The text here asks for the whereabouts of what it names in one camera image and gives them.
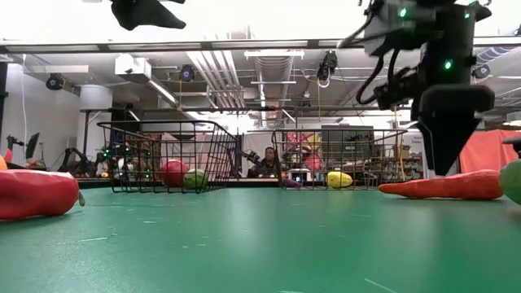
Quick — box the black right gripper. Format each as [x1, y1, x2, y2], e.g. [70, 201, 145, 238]
[418, 52, 497, 177]

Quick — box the orange carrot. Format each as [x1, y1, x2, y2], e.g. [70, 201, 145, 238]
[378, 168, 504, 201]

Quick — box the green cucumber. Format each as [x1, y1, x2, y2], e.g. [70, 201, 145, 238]
[498, 159, 521, 206]

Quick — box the yellow corn cob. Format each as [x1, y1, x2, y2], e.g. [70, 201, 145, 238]
[326, 170, 354, 189]

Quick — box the red apple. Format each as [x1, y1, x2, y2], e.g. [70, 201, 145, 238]
[160, 159, 190, 188]

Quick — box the green lime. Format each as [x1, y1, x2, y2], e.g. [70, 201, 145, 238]
[183, 168, 208, 190]

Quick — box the red bell pepper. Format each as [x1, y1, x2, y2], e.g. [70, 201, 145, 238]
[0, 168, 86, 221]

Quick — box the overhead light bar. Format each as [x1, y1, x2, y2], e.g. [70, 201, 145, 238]
[0, 37, 521, 54]

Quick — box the orange fabric screen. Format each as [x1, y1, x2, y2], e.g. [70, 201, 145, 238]
[459, 129, 521, 174]

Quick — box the white ceiling air unit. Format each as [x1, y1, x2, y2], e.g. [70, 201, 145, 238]
[114, 56, 152, 85]

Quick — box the black ceiling spotlight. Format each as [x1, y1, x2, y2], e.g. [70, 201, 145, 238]
[45, 72, 65, 91]
[316, 50, 339, 89]
[178, 63, 196, 83]
[474, 63, 492, 81]

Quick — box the black monitor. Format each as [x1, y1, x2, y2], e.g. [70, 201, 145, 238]
[24, 132, 41, 160]

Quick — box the person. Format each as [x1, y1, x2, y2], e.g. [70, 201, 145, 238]
[247, 146, 282, 179]

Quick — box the green table mat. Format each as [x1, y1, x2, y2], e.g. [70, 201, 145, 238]
[0, 186, 521, 293]

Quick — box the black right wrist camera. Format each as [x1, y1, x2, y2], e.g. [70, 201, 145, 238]
[373, 68, 427, 112]

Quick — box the silver ventilation duct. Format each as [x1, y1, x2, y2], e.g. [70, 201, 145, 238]
[475, 46, 521, 66]

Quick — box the black wire basket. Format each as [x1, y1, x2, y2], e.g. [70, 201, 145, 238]
[96, 120, 239, 195]

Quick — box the bronze wire basket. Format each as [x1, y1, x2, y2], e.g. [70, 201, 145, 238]
[271, 128, 409, 191]

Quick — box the grey ribbed ceiling duct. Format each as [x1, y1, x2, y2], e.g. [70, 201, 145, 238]
[254, 55, 294, 127]

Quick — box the black frame post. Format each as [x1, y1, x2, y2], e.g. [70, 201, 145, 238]
[0, 60, 9, 135]

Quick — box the black table frame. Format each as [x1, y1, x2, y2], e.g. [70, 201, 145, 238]
[77, 177, 383, 190]

